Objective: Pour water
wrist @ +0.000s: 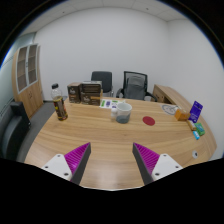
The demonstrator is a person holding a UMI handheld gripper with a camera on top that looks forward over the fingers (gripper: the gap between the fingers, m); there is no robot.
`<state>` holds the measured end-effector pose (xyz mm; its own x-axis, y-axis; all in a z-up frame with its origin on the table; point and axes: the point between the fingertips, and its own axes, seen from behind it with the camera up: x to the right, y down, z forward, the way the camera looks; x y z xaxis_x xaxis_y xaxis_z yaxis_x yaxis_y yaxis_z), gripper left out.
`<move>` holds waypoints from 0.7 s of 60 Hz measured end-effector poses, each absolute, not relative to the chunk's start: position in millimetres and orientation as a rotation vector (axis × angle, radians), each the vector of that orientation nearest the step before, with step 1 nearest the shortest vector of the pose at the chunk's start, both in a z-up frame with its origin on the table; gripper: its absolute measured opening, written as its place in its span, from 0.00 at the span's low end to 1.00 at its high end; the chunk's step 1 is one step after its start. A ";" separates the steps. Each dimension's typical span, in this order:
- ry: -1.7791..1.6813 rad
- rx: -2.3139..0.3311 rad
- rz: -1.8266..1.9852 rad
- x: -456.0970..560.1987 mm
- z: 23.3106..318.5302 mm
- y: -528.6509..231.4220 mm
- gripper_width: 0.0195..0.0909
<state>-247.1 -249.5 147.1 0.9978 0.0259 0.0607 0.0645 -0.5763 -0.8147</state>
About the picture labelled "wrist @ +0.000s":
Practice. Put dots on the wooden glass-door cabinet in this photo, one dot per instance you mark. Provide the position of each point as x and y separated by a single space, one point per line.
31 96

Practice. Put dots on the black mesh office chair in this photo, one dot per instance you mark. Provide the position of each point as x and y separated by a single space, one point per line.
135 88

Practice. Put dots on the dark brown carton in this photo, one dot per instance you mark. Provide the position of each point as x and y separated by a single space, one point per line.
90 88

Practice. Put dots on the round white disc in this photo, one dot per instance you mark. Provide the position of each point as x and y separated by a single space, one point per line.
168 109

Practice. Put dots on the small light blue box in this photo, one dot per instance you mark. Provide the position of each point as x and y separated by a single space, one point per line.
196 135

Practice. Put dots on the black leather sofa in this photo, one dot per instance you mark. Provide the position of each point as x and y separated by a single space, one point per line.
11 133

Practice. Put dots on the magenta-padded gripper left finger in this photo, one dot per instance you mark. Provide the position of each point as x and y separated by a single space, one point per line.
75 159

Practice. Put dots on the brown carton with tan end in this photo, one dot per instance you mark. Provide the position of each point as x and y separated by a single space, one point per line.
90 99

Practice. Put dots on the orange box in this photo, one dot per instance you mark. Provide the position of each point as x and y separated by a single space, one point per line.
181 115

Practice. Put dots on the small dark brown box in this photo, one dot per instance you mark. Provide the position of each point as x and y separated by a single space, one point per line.
73 93

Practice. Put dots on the clear black-capped drink bottle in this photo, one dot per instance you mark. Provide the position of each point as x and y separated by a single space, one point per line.
60 110

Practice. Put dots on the green flat box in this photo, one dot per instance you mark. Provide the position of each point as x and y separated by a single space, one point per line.
200 129

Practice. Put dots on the small tan box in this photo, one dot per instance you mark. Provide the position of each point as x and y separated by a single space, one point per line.
191 125

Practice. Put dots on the purple standing card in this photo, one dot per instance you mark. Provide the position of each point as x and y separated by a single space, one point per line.
195 111

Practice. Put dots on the flat round red coaster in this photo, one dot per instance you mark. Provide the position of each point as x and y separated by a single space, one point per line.
148 120

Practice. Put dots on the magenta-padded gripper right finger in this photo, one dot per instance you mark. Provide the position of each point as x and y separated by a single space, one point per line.
148 160

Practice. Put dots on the grey and white mug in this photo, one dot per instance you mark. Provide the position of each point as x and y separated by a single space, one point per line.
124 113

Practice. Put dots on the wooden side cabinet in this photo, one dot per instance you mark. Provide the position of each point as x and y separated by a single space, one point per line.
165 94

